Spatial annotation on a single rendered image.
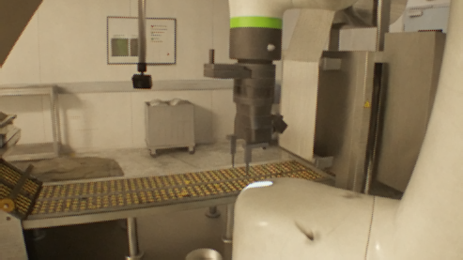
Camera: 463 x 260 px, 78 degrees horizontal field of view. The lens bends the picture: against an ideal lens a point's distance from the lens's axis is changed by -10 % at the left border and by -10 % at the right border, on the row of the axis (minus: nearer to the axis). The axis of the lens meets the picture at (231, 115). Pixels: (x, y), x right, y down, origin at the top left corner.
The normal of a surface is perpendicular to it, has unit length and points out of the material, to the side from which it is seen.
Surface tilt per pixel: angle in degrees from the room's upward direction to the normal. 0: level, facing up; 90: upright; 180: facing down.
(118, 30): 90
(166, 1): 90
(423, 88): 90
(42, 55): 90
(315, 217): 27
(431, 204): 109
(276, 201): 17
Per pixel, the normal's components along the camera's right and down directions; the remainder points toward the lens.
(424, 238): -0.92, 0.37
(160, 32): 0.36, 0.18
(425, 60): -0.93, 0.04
